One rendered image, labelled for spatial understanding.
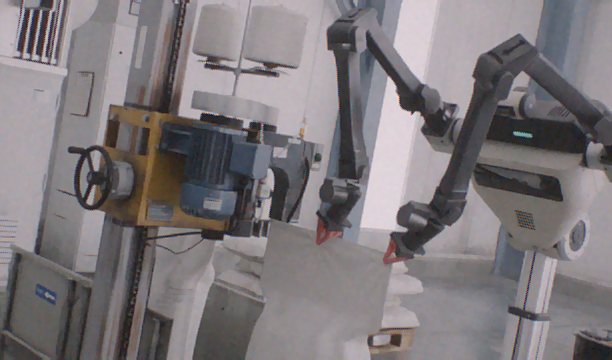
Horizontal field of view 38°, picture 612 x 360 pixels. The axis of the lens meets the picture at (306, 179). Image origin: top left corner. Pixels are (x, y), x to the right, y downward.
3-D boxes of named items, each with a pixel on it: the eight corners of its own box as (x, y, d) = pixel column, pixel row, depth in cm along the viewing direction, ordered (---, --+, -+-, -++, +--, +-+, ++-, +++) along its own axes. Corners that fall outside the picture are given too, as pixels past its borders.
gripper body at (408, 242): (387, 234, 234) (406, 219, 229) (412, 236, 241) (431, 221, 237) (396, 256, 231) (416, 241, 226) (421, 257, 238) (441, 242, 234)
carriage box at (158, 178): (229, 232, 268) (247, 128, 266) (134, 225, 244) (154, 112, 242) (180, 216, 285) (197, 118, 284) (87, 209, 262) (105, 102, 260)
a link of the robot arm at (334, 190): (371, 166, 251) (349, 162, 257) (344, 161, 243) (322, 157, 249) (364, 208, 251) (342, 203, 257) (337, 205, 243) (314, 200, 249)
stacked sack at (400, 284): (427, 299, 624) (431, 278, 623) (363, 299, 576) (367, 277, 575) (380, 283, 655) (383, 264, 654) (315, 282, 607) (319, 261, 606)
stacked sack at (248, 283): (324, 301, 610) (327, 280, 610) (256, 303, 560) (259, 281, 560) (280, 286, 638) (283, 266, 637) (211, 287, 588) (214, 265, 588)
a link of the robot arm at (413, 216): (465, 212, 224) (450, 192, 231) (432, 198, 218) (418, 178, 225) (436, 247, 228) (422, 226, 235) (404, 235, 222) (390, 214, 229)
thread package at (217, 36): (247, 65, 272) (257, 10, 271) (210, 56, 262) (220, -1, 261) (217, 62, 283) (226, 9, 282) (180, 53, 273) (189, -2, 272)
